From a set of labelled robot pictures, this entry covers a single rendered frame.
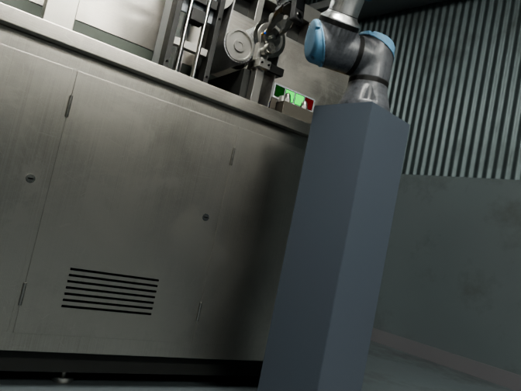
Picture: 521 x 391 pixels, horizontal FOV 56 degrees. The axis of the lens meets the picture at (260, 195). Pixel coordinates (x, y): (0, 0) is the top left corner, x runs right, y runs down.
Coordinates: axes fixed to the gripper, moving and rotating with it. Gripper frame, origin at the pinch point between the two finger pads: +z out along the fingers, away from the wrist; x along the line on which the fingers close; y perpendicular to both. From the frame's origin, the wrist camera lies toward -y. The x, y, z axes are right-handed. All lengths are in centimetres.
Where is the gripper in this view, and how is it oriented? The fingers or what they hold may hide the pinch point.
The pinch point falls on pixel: (274, 33)
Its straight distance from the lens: 192.7
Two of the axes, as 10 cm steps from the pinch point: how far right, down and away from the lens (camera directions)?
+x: -8.1, -2.2, -5.4
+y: -2.0, -7.7, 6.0
